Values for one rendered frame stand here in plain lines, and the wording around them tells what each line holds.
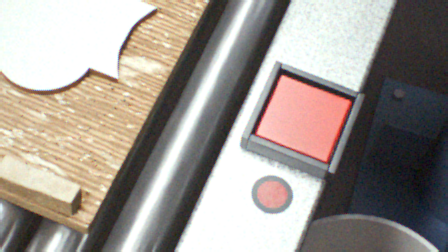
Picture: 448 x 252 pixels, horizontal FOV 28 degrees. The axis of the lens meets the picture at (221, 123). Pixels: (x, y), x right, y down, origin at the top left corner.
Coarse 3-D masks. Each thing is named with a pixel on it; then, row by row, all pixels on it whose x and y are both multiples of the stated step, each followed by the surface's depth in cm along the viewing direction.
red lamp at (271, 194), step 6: (264, 186) 67; (270, 186) 68; (276, 186) 68; (282, 186) 68; (258, 192) 67; (264, 192) 67; (270, 192) 67; (276, 192) 67; (282, 192) 67; (258, 198) 67; (264, 198) 67; (270, 198) 67; (276, 198) 67; (282, 198) 67; (264, 204) 67; (270, 204) 67; (276, 204) 67; (282, 204) 67
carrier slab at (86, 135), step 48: (144, 0) 72; (192, 0) 73; (144, 48) 70; (0, 96) 67; (48, 96) 67; (96, 96) 68; (144, 96) 68; (0, 144) 65; (48, 144) 66; (96, 144) 66; (0, 192) 64; (96, 192) 64
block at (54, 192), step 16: (16, 160) 62; (0, 176) 61; (16, 176) 61; (32, 176) 61; (48, 176) 62; (16, 192) 63; (32, 192) 62; (48, 192) 61; (64, 192) 61; (80, 192) 62; (64, 208) 62
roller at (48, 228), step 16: (208, 16) 76; (192, 48) 74; (176, 80) 73; (160, 112) 71; (144, 144) 70; (128, 176) 69; (112, 192) 67; (48, 224) 65; (96, 224) 66; (32, 240) 65; (48, 240) 64; (64, 240) 64; (80, 240) 65
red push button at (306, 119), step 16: (288, 80) 71; (272, 96) 70; (288, 96) 70; (304, 96) 70; (320, 96) 70; (336, 96) 70; (272, 112) 69; (288, 112) 69; (304, 112) 69; (320, 112) 69; (336, 112) 69; (272, 128) 68; (288, 128) 68; (304, 128) 69; (320, 128) 69; (336, 128) 69; (288, 144) 68; (304, 144) 68; (320, 144) 68; (320, 160) 68
